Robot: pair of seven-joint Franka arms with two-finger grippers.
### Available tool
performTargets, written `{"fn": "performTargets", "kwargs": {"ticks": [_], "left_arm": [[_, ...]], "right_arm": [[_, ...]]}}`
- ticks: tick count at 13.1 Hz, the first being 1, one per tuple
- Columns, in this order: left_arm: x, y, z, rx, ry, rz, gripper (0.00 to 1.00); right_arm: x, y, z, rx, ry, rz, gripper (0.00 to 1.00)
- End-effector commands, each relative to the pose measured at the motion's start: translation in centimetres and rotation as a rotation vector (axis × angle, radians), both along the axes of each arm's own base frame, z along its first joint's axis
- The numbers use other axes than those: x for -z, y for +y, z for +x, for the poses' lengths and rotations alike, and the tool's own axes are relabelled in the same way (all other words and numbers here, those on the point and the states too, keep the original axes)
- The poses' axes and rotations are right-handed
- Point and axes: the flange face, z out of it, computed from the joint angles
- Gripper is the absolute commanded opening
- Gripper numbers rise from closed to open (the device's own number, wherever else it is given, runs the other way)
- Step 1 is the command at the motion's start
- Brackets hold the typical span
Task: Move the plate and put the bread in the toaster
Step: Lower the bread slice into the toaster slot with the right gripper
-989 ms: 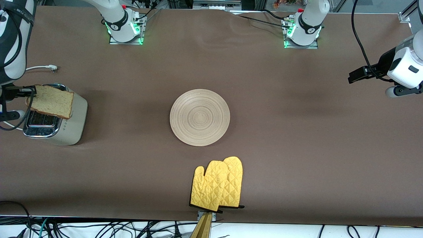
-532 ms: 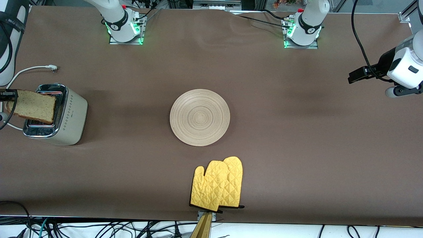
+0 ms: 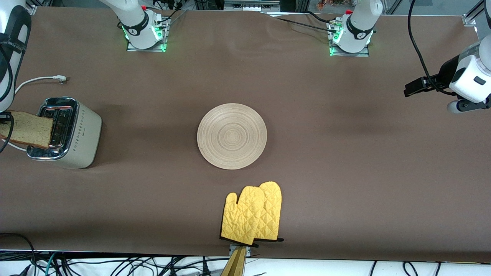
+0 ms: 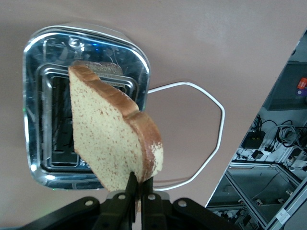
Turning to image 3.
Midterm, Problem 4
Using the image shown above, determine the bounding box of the round wooden plate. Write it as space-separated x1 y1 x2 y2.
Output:
197 103 268 170

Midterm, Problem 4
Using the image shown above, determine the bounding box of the brown bread slice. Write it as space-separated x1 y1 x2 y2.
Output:
0 110 54 149

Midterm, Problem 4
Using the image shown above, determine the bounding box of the cream and chrome toaster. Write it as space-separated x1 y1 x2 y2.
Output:
26 97 102 169

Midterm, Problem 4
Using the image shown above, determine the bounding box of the brown table cover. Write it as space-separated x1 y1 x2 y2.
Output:
0 6 491 263

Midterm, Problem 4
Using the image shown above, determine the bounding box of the grey power strip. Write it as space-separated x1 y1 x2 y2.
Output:
224 0 281 12

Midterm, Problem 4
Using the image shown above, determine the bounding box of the yellow quilted oven mitt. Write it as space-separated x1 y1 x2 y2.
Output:
220 186 269 246
255 181 285 243

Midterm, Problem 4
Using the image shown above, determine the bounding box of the aluminium frame profile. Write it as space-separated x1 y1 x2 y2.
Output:
25 0 52 16
462 0 491 27

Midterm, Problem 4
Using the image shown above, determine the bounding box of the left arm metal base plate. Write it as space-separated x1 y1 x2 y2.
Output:
328 20 371 58

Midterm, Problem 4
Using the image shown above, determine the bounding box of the black base cable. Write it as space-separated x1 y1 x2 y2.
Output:
273 16 338 34
304 10 335 24
155 6 188 30

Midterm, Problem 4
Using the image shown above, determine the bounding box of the small metal bracket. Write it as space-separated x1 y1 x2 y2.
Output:
229 244 252 258

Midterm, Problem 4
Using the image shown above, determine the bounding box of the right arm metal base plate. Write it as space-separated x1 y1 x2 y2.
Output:
126 15 170 53

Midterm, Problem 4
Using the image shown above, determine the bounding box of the white toaster power cable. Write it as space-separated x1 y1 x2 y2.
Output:
0 75 68 151

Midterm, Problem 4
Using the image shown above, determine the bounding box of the teal cable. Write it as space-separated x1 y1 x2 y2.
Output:
45 252 58 276

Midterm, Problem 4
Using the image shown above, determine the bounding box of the black looped cable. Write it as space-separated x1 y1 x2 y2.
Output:
0 232 39 276

